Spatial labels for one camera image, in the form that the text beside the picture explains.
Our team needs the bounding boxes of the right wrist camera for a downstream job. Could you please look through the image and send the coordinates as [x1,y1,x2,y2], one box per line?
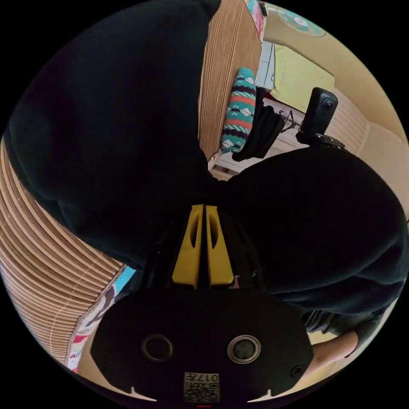
[301,86,339,138]

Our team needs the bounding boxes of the teal patterned rolled blanket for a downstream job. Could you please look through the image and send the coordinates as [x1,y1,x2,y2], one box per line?
[219,66,257,155]

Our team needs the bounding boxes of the person's left forearm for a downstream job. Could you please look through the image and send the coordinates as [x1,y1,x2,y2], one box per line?
[311,330,360,376]

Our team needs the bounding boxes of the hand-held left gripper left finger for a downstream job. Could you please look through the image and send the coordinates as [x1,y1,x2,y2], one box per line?
[172,204,204,290]

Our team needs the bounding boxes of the dark hanging garment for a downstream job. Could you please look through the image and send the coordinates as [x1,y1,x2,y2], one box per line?
[232,86,285,162]

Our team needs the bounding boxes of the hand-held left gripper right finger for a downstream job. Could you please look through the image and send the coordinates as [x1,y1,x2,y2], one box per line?
[205,205,234,289]

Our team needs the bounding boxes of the black pants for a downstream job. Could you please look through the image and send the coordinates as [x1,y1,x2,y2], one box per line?
[3,0,409,324]

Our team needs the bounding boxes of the yellow-green curtain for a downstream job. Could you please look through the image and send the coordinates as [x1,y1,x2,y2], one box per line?
[271,44,335,113]

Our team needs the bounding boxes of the green fan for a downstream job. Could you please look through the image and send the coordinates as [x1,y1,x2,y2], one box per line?
[277,6,327,37]

